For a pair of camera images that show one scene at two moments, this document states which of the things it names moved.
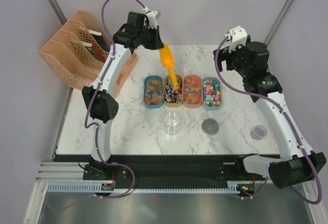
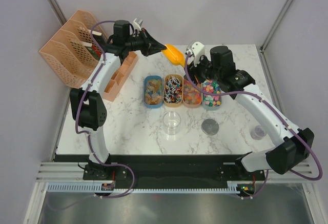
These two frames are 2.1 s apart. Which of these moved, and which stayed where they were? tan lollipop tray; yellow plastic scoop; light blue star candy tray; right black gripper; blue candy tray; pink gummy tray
Moved: yellow plastic scoop; right black gripper
Stayed: light blue star candy tray; pink gummy tray; blue candy tray; tan lollipop tray
